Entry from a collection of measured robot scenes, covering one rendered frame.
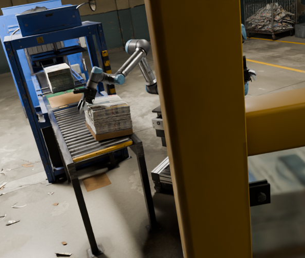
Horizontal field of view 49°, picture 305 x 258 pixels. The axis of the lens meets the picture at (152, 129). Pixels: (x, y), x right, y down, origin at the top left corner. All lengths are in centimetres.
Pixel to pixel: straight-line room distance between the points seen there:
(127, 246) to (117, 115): 102
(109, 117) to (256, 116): 208
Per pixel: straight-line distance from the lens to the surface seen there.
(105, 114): 243
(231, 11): 36
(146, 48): 264
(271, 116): 42
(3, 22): 577
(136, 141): 242
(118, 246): 277
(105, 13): 1125
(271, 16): 955
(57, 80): 428
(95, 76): 250
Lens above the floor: 180
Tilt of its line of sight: 23 degrees down
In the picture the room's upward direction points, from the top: 10 degrees counter-clockwise
